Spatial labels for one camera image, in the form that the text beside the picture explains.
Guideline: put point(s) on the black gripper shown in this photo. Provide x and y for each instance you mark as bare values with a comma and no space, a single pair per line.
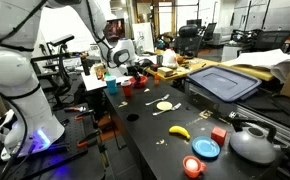
135,69

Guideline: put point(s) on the yellow banana toy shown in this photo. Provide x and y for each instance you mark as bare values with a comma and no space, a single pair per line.
178,130

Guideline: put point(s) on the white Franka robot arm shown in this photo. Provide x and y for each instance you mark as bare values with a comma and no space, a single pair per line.
15,76

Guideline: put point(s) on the cream round toy plate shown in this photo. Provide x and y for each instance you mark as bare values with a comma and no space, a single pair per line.
164,106

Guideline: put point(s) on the silver toy fork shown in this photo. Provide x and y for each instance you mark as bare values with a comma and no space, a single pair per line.
166,110

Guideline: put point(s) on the blue toy plate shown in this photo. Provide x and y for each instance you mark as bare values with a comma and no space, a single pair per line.
205,147

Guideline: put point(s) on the white egg toy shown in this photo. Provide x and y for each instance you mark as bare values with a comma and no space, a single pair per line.
192,164

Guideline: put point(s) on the grey toy teapot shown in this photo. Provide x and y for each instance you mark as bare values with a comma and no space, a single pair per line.
251,146

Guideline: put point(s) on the red plastic bowl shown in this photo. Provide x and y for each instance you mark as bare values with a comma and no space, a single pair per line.
141,83

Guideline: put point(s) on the red plastic cup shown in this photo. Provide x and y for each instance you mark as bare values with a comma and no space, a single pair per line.
127,90

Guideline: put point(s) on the orange squeeze bottle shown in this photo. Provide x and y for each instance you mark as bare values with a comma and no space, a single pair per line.
156,80

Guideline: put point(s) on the black scale red display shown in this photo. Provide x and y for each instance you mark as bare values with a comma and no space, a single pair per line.
154,67

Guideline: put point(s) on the blue plastic cup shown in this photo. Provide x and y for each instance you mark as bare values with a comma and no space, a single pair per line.
111,86

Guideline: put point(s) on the tan flat box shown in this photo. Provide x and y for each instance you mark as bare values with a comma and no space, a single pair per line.
165,71

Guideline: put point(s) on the white sketch board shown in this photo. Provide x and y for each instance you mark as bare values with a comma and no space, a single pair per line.
143,37

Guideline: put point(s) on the white sheet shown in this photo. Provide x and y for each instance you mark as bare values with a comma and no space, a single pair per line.
93,82

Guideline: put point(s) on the orange box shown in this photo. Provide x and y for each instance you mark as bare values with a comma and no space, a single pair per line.
105,128

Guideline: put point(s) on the wooden side table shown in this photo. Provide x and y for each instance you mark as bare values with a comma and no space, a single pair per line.
198,65

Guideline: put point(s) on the black office chair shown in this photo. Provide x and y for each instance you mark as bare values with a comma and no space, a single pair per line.
188,36

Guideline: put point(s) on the dark blue bin lid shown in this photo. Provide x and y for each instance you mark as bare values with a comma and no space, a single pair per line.
223,83

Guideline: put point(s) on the red cube block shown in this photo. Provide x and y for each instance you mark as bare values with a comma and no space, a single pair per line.
218,136

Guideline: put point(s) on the stack of white papers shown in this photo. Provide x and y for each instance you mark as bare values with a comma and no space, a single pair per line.
271,61

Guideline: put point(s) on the black mesh chair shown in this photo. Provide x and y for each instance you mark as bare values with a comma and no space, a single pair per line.
271,39

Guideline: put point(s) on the black camera on stand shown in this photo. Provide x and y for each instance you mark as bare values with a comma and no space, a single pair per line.
61,40

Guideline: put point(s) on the grey metal frame table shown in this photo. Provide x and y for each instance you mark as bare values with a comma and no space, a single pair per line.
268,113

